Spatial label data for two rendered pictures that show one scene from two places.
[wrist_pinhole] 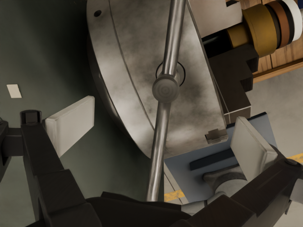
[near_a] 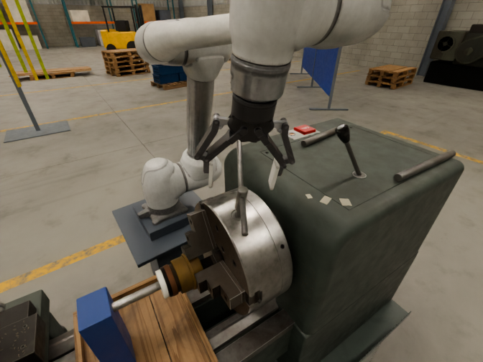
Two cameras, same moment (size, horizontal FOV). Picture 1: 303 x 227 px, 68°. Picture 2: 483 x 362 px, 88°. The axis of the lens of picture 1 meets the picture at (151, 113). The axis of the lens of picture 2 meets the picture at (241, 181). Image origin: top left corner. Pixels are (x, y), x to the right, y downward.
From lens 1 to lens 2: 0.38 m
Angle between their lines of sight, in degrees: 28
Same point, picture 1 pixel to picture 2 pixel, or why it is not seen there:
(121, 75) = (261, 212)
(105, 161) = (261, 180)
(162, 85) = (244, 189)
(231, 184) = (167, 204)
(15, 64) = (310, 205)
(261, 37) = (182, 263)
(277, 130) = (100, 281)
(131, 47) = (259, 225)
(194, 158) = not seen: hidden behind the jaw
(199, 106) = (221, 205)
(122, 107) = (258, 200)
